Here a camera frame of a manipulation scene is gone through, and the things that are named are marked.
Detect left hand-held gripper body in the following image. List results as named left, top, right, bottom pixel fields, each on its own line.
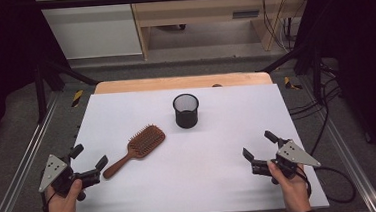
left=36, top=150, right=103, bottom=205

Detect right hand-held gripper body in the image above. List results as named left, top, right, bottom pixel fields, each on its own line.
left=250, top=135, right=324, bottom=187

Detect brown wooden hairbrush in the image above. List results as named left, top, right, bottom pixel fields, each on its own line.
left=98, top=123, right=169, bottom=180

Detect black mesh pen holder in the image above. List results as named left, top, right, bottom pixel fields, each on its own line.
left=171, top=92, right=202, bottom=130

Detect person's right hand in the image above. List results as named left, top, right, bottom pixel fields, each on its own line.
left=267, top=158, right=314, bottom=212

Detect person's left hand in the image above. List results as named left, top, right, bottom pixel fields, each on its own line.
left=44, top=178, right=86, bottom=212

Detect white table board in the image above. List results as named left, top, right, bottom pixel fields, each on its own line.
left=66, top=78, right=330, bottom=212

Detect black metal stand strut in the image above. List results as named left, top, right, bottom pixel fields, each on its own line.
left=31, top=54, right=102, bottom=125
left=254, top=41, right=327, bottom=106

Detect wooden table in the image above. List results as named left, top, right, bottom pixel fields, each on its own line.
left=93, top=69, right=274, bottom=96

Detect black curtain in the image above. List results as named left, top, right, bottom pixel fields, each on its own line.
left=0, top=0, right=77, bottom=157
left=292, top=0, right=376, bottom=172

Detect white cabinet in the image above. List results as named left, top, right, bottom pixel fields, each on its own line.
left=33, top=0, right=143, bottom=62

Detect light wooden desk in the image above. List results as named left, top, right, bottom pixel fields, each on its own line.
left=127, top=0, right=318, bottom=62

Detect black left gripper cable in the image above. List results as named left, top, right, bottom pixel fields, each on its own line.
left=41, top=190, right=58, bottom=212

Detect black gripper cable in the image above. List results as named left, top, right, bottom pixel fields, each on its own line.
left=294, top=161, right=358, bottom=208
left=41, top=190, right=58, bottom=212

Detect aluminium rail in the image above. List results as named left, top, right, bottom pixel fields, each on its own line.
left=297, top=72, right=376, bottom=212
left=0, top=91, right=68, bottom=212

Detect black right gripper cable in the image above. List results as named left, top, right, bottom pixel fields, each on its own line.
left=294, top=161, right=358, bottom=208

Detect black floor cables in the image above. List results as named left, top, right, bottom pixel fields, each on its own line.
left=285, top=59, right=348, bottom=158

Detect hanging desk cables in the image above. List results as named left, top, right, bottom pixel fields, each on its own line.
left=259, top=0, right=313, bottom=54

